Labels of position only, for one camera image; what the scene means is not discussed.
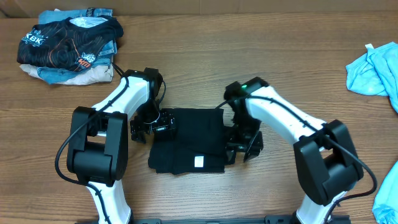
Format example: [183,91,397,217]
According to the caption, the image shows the black t-shirt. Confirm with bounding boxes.
[148,108,226,175]

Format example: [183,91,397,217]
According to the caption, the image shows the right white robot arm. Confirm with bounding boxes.
[224,77,364,223]

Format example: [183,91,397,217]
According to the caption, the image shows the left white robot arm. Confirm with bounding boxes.
[62,68,175,223]

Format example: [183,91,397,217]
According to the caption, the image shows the folded cream white garment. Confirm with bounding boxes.
[19,62,114,85]

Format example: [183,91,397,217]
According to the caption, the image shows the black orange patterned shirt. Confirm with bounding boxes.
[17,16,124,72]

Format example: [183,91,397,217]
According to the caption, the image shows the folded blue denim garment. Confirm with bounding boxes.
[39,7,117,67]

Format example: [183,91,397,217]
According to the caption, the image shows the light blue garment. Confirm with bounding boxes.
[346,42,397,110]

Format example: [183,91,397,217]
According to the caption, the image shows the light blue cloth lower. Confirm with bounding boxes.
[372,162,398,224]

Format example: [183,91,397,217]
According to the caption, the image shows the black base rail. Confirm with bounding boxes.
[74,214,352,224]

